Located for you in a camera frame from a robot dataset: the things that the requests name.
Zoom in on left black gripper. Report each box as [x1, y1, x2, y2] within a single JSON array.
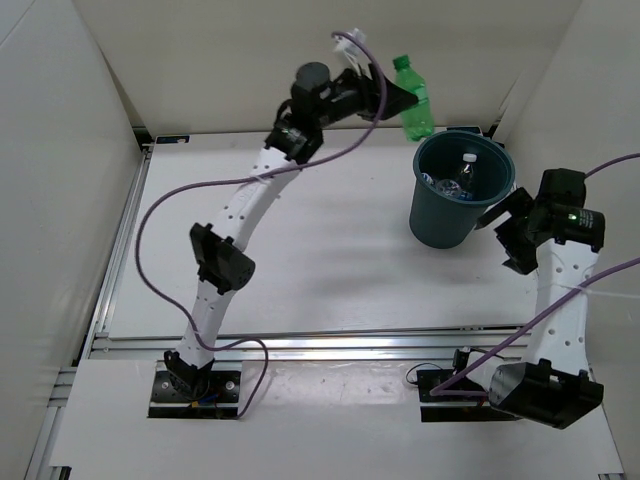
[[314, 62, 418, 130]]

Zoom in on clear unlabeled plastic bottle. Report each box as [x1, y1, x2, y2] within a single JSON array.
[[435, 179, 462, 198]]

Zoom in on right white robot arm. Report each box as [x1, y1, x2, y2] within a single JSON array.
[[449, 186, 605, 430]]

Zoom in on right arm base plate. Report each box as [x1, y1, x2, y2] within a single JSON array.
[[405, 347, 518, 423]]

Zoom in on clear bottle blue label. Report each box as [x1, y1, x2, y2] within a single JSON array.
[[422, 172, 436, 185], [456, 153, 477, 201]]

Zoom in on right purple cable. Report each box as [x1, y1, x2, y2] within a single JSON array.
[[430, 153, 640, 397]]

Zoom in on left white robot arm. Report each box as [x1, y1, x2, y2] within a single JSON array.
[[164, 62, 418, 400]]

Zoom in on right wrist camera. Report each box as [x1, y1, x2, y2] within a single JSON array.
[[536, 168, 586, 208]]

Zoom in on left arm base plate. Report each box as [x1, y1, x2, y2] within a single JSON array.
[[147, 361, 242, 420]]

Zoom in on dark teal plastic bin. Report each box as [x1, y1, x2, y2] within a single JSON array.
[[409, 129, 515, 249]]

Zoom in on green plastic bottle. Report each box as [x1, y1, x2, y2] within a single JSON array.
[[391, 53, 436, 143]]

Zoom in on aluminium front rail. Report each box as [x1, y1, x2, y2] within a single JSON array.
[[85, 326, 517, 361]]

